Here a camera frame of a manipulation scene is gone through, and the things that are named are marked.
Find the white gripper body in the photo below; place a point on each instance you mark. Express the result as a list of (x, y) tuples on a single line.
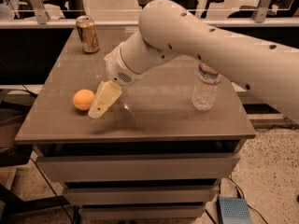
[(116, 66)]

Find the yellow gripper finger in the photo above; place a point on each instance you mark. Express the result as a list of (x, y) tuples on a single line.
[(107, 94)]

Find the orange fruit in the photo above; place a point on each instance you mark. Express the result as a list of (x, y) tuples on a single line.
[(83, 99)]

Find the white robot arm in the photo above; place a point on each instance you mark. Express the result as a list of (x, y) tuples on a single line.
[(268, 70)]

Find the orange soda can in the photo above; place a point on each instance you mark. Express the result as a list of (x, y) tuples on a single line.
[(87, 34)]

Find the grey drawer cabinet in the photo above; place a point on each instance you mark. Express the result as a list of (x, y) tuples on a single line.
[(152, 155)]

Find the clear plastic water bottle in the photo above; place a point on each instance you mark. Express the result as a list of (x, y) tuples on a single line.
[(207, 81)]

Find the blue perforated box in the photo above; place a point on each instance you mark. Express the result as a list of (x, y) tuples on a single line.
[(233, 211)]

